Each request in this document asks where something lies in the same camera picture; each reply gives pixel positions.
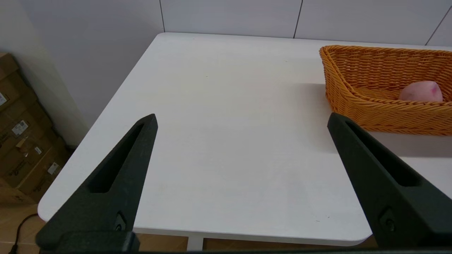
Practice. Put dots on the brown cardboard box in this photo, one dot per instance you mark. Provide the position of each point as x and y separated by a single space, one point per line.
24 127
12 84
35 165

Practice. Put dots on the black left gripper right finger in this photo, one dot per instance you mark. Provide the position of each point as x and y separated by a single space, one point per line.
392 197

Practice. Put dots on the white table leg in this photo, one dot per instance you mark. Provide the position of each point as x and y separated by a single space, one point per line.
195 243

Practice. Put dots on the orange wicker basket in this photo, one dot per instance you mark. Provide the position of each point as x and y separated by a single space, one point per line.
353 102

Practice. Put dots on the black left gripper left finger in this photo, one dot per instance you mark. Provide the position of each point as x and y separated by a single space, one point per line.
113 194

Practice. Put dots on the pink peach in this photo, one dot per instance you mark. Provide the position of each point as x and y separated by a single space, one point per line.
422 92

